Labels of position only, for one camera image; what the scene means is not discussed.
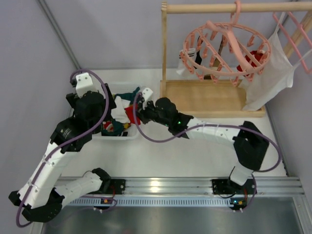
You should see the brown beige striped sock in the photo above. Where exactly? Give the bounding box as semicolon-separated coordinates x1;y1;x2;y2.
204;36;224;80

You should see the white tank top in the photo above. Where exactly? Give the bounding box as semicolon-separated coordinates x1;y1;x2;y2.
242;12;312;111

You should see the dark green sock upper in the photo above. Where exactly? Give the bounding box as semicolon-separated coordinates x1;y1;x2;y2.
114;87;140;105

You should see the aluminium frame post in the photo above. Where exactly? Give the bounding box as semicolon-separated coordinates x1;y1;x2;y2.
36;0;81;69

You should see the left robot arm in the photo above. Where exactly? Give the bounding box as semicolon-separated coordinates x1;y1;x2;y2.
9;83;115;228

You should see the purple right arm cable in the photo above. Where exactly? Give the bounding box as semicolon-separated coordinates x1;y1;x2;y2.
133;91;282;211

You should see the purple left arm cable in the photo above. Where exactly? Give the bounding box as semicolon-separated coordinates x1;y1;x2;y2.
16;69;118;228

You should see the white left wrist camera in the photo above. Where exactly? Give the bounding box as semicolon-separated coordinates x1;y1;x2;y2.
76;73;97;98

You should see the hanging black striped sock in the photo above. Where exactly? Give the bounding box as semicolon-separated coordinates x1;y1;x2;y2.
195;36;202;65

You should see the aluminium mounting rail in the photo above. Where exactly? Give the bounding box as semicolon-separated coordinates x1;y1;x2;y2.
114;177;305;196

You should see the red Christmas sock front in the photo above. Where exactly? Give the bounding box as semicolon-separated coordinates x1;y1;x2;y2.
124;105;141;125

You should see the wooden clothes rack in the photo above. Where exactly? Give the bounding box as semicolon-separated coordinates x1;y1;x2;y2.
160;1;312;118

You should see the grey slotted cable duct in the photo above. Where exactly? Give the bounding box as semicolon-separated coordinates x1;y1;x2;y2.
69;196;245;208

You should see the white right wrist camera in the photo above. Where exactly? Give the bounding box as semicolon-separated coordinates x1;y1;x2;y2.
141;87;153;102

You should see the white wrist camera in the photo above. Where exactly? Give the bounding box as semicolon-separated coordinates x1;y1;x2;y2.
141;87;153;102
76;73;97;98

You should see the pink clothes hanger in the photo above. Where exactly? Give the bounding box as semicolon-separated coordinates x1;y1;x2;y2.
272;10;312;75

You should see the green reindeer Christmas sock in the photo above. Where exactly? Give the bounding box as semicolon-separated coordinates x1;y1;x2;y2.
101;120;125;137

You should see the red sock rear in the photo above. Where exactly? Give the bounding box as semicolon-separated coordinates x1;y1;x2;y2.
236;50;266;73

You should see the pink round clip hanger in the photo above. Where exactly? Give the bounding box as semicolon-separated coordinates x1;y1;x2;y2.
181;0;272;86

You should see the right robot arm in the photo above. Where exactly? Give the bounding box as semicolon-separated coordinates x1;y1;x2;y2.
133;97;269;193

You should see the white plastic mesh basket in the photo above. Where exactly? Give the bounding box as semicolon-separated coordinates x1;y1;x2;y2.
92;82;143;141

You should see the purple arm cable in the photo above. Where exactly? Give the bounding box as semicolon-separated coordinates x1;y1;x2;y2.
133;91;282;211
16;69;118;228

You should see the plain white sock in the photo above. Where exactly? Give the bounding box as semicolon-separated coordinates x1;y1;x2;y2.
111;96;130;124

